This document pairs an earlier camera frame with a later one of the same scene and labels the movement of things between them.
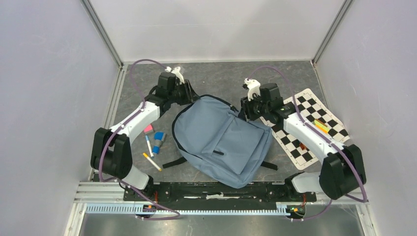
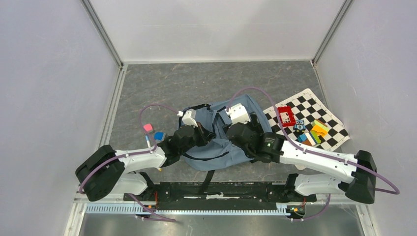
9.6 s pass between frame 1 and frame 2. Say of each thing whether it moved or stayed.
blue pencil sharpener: stayed
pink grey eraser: stayed
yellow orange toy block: stayed
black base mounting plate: stayed
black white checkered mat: stayed
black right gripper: moved
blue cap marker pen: stayed
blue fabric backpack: moved
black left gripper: moved
